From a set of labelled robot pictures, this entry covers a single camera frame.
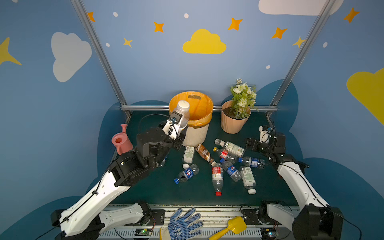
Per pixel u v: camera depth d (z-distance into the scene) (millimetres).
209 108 905
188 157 926
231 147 957
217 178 834
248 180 840
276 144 626
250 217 751
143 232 708
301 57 869
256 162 896
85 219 365
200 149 954
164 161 928
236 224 720
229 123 993
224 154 925
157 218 747
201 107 1004
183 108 468
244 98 888
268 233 717
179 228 715
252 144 745
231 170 861
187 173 840
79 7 683
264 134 716
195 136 908
